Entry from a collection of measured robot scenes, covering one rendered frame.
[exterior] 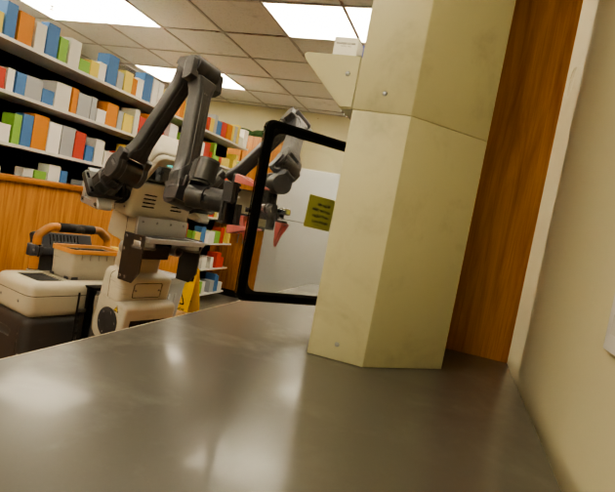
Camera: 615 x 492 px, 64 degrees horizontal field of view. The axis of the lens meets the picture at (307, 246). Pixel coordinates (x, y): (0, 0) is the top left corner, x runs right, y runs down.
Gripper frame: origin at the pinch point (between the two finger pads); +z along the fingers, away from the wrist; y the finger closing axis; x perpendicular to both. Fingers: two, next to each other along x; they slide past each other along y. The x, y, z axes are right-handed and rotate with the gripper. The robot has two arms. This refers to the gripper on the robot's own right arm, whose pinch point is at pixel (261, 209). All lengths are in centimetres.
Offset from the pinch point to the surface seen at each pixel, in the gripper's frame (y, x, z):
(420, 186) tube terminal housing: 9.7, -14.0, 36.6
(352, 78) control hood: 27.2, -17.7, 20.8
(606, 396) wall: -14, -43, 65
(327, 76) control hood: 27.1, -17.7, 15.8
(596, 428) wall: -18, -42, 65
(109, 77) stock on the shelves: 75, 202, -224
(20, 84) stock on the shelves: 47, 128, -224
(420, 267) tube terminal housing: -5.4, -11.4, 39.4
